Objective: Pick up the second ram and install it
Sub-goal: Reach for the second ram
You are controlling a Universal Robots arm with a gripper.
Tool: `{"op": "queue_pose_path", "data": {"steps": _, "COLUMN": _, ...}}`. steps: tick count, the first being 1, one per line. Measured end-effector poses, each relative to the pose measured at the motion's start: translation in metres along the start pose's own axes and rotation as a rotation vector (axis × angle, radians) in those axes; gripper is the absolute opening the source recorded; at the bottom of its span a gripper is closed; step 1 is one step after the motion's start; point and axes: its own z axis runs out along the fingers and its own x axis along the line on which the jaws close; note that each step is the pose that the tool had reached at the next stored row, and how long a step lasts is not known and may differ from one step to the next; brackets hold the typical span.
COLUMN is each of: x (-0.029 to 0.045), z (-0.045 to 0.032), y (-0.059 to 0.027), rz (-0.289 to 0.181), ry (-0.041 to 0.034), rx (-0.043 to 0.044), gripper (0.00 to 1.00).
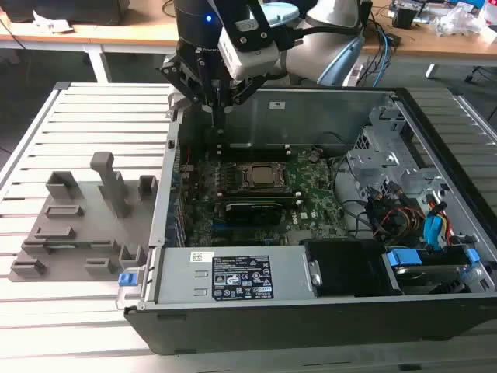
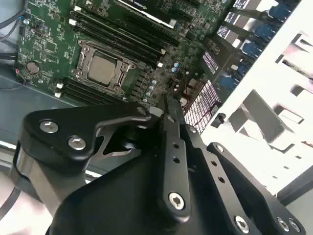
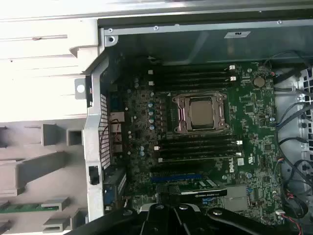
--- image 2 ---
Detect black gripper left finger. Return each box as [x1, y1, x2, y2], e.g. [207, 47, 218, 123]
[9, 96, 193, 222]

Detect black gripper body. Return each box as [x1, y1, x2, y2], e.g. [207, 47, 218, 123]
[48, 123, 235, 235]

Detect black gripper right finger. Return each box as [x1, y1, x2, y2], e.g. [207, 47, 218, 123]
[171, 96, 308, 235]

